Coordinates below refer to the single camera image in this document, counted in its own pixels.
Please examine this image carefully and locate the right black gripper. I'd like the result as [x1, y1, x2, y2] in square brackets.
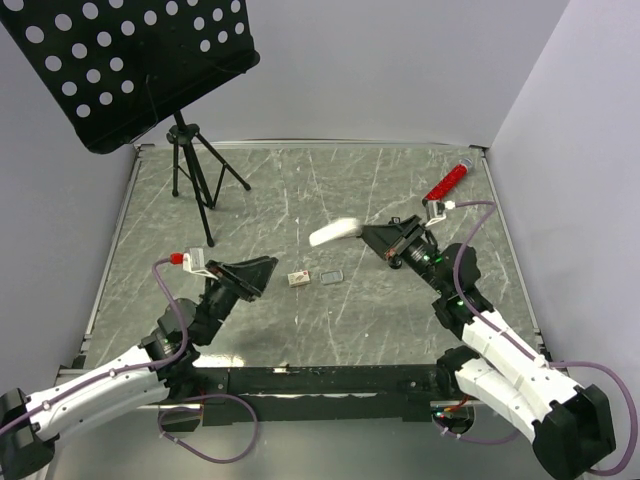
[355, 214, 450, 294]

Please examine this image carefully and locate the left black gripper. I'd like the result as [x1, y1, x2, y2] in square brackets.
[198, 256, 278, 345]

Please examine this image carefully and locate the white stapler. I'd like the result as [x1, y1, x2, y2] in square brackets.
[309, 218, 362, 247]

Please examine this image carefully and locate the small staple box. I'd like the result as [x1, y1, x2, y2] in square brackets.
[287, 270, 311, 288]

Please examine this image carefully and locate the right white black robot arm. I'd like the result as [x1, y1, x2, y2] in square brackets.
[359, 216, 616, 479]

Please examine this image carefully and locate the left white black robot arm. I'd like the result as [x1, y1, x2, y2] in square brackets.
[1, 253, 278, 479]

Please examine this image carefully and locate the red glitter tube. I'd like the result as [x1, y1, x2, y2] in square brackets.
[422, 158, 473, 207]

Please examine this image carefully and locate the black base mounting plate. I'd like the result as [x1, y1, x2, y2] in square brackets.
[159, 364, 465, 426]

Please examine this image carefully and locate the black perforated music stand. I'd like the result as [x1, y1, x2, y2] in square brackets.
[0, 0, 262, 247]

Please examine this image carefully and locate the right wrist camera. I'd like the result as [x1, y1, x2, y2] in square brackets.
[425, 200, 456, 228]

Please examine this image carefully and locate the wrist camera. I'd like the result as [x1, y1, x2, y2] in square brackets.
[169, 247, 216, 279]
[425, 200, 456, 228]

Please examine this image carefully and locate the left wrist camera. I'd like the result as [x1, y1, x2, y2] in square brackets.
[169, 247, 216, 279]

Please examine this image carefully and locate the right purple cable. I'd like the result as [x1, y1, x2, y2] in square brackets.
[432, 200, 632, 476]

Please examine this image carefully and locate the purple cable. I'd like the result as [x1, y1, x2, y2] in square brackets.
[0, 257, 259, 464]
[432, 200, 632, 476]

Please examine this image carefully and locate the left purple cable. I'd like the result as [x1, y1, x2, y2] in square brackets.
[0, 257, 259, 464]

